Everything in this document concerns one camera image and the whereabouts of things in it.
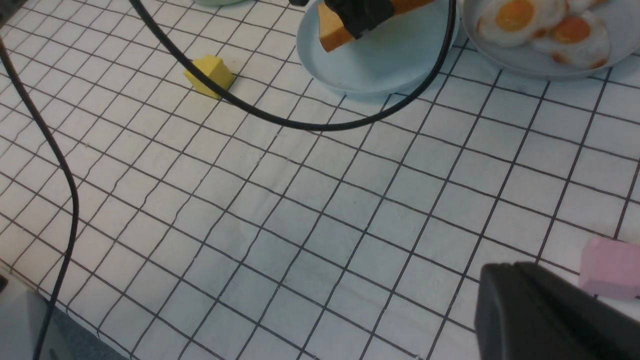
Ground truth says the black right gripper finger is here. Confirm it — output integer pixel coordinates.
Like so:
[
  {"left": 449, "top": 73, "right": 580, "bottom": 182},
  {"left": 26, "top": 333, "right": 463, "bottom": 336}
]
[{"left": 474, "top": 262, "right": 640, "bottom": 360}]

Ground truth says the grey plate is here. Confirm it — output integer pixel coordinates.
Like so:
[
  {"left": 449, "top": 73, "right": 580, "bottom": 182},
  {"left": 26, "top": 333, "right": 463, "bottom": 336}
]
[{"left": 461, "top": 0, "right": 640, "bottom": 80}]

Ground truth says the yellow foam cube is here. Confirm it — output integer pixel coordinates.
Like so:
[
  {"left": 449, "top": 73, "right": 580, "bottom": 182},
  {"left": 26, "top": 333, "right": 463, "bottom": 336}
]
[{"left": 183, "top": 54, "right": 235, "bottom": 100}]

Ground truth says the pink foam cube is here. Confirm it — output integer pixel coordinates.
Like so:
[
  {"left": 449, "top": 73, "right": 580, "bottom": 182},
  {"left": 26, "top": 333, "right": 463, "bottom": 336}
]
[{"left": 578, "top": 237, "right": 640, "bottom": 300}]

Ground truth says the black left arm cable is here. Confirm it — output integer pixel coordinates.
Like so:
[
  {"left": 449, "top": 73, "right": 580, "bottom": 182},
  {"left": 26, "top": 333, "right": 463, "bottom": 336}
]
[{"left": 0, "top": 0, "right": 458, "bottom": 360}]

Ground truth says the green plate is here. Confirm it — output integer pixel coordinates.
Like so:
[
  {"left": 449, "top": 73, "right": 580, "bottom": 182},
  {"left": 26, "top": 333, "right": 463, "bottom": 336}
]
[{"left": 193, "top": 0, "right": 243, "bottom": 7}]

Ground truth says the light blue plate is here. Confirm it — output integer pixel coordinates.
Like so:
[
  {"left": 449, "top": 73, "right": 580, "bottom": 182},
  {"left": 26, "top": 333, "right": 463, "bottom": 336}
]
[{"left": 295, "top": 0, "right": 449, "bottom": 96}]

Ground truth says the toast slice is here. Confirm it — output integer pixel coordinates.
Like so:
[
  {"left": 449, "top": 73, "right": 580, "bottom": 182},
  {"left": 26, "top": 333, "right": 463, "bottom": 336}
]
[{"left": 317, "top": 0, "right": 432, "bottom": 53}]

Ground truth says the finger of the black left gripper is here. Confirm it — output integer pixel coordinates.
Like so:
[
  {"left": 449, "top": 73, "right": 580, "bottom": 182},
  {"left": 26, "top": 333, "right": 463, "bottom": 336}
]
[{"left": 325, "top": 0, "right": 394, "bottom": 40}]

